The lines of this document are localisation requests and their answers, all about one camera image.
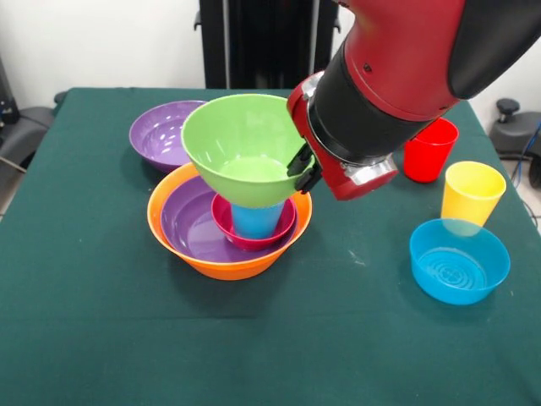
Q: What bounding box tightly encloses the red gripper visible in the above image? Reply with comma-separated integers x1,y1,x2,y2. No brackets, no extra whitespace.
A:
286,70,400,202

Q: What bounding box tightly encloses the black padded chair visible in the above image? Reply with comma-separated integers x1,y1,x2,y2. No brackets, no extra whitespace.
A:
0,104,56,170

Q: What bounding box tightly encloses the purple plastic bowl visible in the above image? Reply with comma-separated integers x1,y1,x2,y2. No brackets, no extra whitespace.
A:
161,175,299,263
128,100,209,173

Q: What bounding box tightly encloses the blue plastic bowl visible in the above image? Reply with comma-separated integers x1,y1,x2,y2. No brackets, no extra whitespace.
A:
408,217,511,306

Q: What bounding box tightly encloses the red plastic cup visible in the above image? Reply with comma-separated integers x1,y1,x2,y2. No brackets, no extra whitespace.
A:
403,117,460,184

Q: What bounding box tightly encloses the yellow plastic cup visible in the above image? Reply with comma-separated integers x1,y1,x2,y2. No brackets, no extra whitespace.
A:
440,161,507,228

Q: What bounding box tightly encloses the pink plastic bowl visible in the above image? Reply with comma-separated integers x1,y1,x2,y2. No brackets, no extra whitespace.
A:
210,193,297,251

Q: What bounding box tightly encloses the large orange plastic bowl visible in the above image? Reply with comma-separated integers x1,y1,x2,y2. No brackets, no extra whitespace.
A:
147,162,314,282

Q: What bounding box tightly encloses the green plastic bowl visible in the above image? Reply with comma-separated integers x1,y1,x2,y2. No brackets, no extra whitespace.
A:
180,93,317,210

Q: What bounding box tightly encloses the blue plastic cup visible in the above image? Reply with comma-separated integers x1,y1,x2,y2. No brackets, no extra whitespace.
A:
230,201,286,240

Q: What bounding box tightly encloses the dark green tablecloth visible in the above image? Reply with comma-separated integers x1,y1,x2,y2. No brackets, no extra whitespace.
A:
0,86,541,406

